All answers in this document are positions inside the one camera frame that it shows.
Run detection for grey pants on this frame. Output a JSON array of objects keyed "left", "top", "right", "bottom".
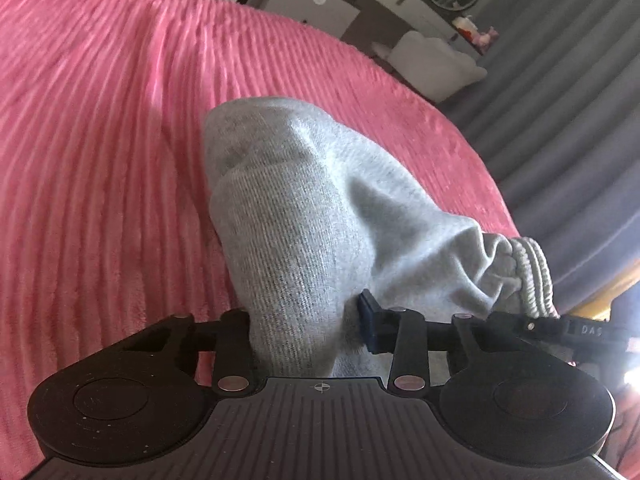
[{"left": 202, "top": 96, "right": 561, "bottom": 378}]

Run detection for pink ribbed blanket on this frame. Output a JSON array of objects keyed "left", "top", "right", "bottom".
[{"left": 0, "top": 0, "right": 522, "bottom": 480}]

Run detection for white chair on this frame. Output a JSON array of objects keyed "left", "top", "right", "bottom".
[{"left": 371, "top": 30, "right": 489, "bottom": 104}]

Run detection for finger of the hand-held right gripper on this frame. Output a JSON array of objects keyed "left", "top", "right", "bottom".
[{"left": 487, "top": 310, "right": 568, "bottom": 343}]

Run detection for yellow object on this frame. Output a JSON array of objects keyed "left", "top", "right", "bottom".
[{"left": 575, "top": 267, "right": 640, "bottom": 317}]

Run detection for red box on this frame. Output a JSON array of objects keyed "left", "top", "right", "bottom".
[{"left": 451, "top": 15, "right": 477, "bottom": 42}]

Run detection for white cabinet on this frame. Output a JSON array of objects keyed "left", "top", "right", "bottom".
[{"left": 245, "top": 0, "right": 362, "bottom": 37}]

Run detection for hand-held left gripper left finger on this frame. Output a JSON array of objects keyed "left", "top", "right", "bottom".
[{"left": 121, "top": 309, "right": 256, "bottom": 395}]

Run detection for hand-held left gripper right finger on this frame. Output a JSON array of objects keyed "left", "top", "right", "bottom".
[{"left": 357, "top": 289, "right": 506, "bottom": 393}]

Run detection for grey curtain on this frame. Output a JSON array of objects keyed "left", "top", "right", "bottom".
[{"left": 439, "top": 0, "right": 640, "bottom": 313}]

